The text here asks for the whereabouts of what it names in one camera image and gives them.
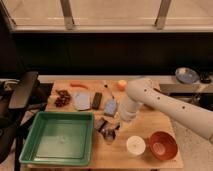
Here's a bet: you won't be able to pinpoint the red bowl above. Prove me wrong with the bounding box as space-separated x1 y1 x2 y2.
148 131 178 161

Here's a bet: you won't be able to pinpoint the green plastic tray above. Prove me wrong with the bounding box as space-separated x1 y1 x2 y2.
19 112 94 166

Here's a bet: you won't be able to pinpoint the grey plate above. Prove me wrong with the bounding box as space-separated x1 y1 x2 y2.
175 67 199 84

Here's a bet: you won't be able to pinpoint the white paper cup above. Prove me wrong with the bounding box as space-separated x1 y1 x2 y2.
126 136 146 156

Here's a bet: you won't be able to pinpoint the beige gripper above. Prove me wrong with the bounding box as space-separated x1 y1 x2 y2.
94 117 115 136

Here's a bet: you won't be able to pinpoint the black office chair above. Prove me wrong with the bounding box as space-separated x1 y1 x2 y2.
0 71 47 171

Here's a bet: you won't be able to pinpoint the black rectangular block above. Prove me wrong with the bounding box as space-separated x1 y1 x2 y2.
92 92 102 110

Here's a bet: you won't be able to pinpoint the orange carrot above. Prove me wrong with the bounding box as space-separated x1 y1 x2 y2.
70 82 89 89

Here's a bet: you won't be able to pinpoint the orange fruit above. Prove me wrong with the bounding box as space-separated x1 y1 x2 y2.
117 80 127 91

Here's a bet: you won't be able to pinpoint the wooden table board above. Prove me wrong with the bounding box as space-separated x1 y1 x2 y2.
28 80 183 171

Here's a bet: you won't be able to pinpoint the black brush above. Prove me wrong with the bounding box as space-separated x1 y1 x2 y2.
114 122 121 130

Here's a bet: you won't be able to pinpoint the dark red grapes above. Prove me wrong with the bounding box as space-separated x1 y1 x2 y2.
54 90 71 107

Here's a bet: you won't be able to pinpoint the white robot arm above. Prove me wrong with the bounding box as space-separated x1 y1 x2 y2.
118 77 213 144

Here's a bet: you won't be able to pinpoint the blue scrub brush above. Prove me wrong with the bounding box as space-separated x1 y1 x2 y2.
103 80 119 117

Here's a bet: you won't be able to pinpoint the small metal cup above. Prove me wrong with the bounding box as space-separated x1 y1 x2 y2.
104 129 116 144

